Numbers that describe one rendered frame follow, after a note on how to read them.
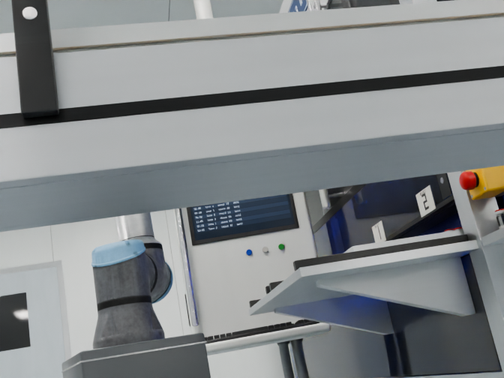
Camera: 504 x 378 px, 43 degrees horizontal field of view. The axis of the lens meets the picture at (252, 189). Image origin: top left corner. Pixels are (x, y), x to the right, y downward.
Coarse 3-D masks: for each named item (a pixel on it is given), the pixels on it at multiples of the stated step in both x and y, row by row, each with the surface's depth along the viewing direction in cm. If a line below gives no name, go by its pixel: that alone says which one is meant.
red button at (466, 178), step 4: (464, 172) 133; (468, 172) 132; (472, 172) 132; (460, 176) 134; (464, 176) 132; (468, 176) 132; (472, 176) 132; (460, 180) 134; (464, 180) 132; (468, 180) 132; (472, 180) 132; (460, 184) 134; (464, 184) 133; (468, 184) 132; (472, 184) 132; (464, 188) 133; (468, 188) 132; (472, 188) 133
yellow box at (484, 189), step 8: (488, 168) 131; (496, 168) 131; (480, 176) 132; (488, 176) 130; (496, 176) 131; (480, 184) 132; (488, 184) 130; (496, 184) 130; (472, 192) 135; (480, 192) 132; (488, 192) 131; (496, 192) 132
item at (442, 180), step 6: (390, 0) 164; (396, 0) 161; (438, 174) 150; (444, 174) 147; (438, 180) 151; (444, 180) 148; (444, 186) 148; (444, 192) 148; (450, 192) 146; (444, 198) 149
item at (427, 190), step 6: (420, 192) 160; (426, 192) 157; (420, 198) 161; (432, 198) 154; (420, 204) 161; (426, 204) 158; (432, 204) 155; (420, 210) 161; (426, 210) 158; (432, 210) 155
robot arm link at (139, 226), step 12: (120, 216) 153; (132, 216) 152; (144, 216) 153; (120, 228) 152; (132, 228) 151; (144, 228) 152; (120, 240) 152; (144, 240) 150; (156, 240) 153; (156, 252) 150; (156, 264) 147; (168, 276) 152; (156, 288) 146; (168, 288) 152; (156, 300) 151
